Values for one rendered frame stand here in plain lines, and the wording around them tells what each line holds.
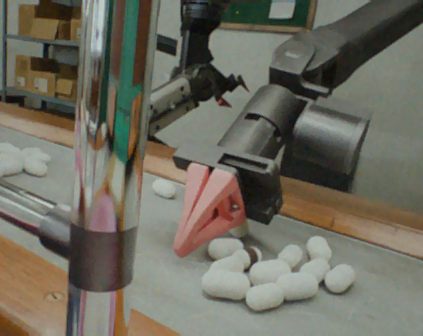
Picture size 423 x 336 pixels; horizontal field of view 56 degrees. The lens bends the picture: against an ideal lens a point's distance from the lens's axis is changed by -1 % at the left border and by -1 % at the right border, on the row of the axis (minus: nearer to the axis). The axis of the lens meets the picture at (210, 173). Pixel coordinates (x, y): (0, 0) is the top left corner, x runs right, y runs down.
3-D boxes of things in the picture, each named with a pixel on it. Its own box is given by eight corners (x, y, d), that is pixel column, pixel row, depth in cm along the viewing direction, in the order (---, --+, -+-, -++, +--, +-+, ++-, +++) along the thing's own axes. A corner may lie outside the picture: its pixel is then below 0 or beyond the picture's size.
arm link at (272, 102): (258, 111, 48) (258, 72, 43) (313, 128, 45) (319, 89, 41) (231, 150, 45) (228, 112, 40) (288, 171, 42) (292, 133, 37)
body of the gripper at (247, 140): (267, 176, 33) (302, 119, 37) (171, 149, 38) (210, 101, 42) (276, 221, 38) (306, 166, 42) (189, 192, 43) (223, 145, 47)
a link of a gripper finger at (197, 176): (215, 252, 29) (270, 163, 34) (142, 222, 33) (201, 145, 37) (232, 293, 34) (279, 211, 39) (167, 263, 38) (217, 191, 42)
